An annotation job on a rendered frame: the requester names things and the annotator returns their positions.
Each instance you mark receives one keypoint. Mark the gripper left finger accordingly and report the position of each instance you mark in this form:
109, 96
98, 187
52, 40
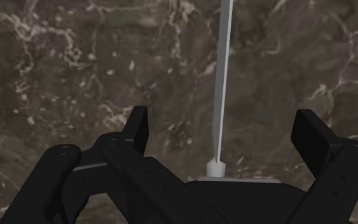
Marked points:
126, 173

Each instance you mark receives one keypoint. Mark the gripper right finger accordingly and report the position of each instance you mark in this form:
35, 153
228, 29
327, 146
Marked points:
333, 180

